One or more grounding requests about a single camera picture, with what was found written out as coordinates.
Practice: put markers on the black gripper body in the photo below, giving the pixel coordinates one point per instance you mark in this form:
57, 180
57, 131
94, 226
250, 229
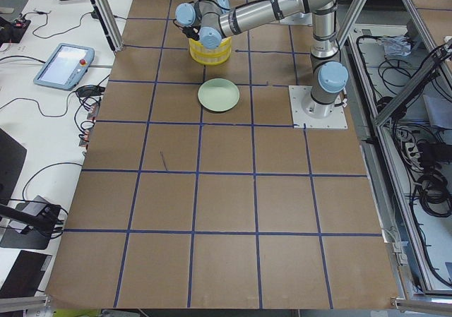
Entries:
193, 33

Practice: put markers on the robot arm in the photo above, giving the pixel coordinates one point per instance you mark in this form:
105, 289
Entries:
211, 21

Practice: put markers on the light green plate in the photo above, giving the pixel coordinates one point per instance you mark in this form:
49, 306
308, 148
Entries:
218, 95

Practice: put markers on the black power adapter left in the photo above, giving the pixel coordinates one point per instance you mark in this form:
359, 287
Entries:
90, 91

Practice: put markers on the crumpled white paper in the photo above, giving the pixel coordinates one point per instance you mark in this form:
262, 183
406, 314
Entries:
396, 46

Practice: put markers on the aluminium frame post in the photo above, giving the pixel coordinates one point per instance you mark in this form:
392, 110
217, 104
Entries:
108, 24

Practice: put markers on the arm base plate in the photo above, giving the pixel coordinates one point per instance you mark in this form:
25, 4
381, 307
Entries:
306, 113

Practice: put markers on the right side frame post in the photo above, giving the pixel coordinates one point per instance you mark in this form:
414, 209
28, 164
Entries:
350, 18

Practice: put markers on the black camera stand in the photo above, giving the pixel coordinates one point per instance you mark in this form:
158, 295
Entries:
32, 224

